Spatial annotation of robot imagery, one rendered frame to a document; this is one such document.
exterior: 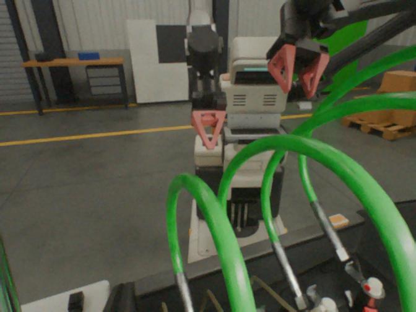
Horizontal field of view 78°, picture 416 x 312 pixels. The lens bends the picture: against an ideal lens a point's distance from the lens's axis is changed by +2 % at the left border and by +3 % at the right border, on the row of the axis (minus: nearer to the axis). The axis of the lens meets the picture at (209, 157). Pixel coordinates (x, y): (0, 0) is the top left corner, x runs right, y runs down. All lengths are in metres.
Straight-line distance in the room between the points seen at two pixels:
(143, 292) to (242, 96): 0.79
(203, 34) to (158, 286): 0.50
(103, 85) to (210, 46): 4.78
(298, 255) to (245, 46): 0.73
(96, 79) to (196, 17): 4.62
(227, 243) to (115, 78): 5.08
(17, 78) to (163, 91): 3.04
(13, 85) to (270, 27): 5.90
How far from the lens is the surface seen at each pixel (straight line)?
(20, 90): 6.88
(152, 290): 0.59
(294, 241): 0.70
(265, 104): 1.12
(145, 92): 5.49
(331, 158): 0.18
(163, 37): 5.40
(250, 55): 1.02
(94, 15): 6.45
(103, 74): 5.21
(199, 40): 0.52
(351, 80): 0.38
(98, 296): 0.57
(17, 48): 6.72
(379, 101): 0.26
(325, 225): 0.46
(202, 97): 0.51
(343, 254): 0.46
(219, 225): 0.16
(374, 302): 0.45
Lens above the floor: 1.42
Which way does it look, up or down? 27 degrees down
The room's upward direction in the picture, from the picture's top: straight up
